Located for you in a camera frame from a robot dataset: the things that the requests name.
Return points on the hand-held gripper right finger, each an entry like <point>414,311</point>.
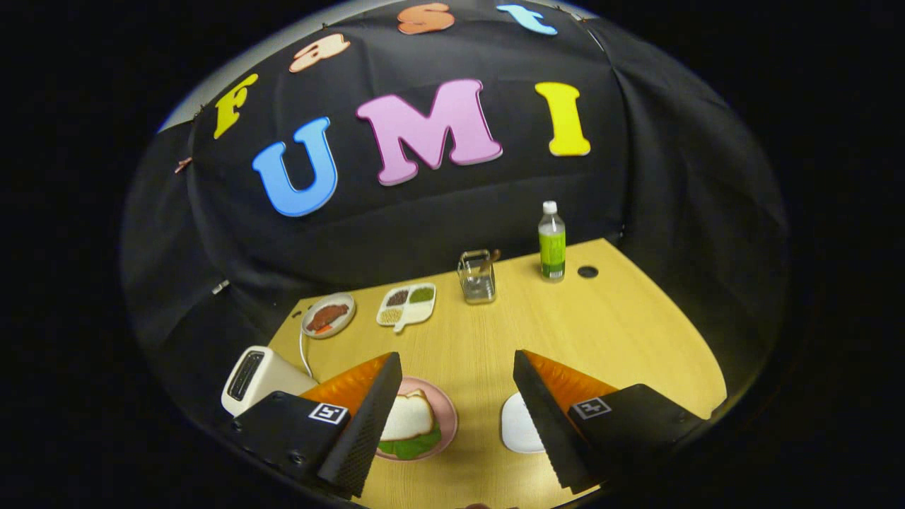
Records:
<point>548,431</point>

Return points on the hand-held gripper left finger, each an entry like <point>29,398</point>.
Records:
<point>368,431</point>

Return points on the plain toast bread slice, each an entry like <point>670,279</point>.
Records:
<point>410,417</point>

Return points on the green lettuce leaf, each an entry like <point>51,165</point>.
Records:
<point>413,449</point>

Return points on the white square plate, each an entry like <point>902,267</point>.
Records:
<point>520,428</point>

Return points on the pink round plate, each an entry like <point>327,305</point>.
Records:
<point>447,417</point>

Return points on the white toaster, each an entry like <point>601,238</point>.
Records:
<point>276,375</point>

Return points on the brown meat pieces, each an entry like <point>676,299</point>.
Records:
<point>329,316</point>

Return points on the white divided bean dish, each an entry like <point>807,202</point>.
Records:
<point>417,311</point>

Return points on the round beige plate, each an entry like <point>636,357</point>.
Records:
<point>347,300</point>

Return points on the black table grommet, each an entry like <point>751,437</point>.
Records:
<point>587,271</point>

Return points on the wooden utensil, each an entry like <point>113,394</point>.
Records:
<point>493,258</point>

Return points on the green label drink bottle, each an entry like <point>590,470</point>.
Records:
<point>552,247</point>

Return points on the silver cloth clip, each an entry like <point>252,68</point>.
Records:
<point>220,286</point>

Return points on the black backdrop cloth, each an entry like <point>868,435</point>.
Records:
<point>459,212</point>

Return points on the red cloth clip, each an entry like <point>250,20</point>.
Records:
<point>183,165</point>

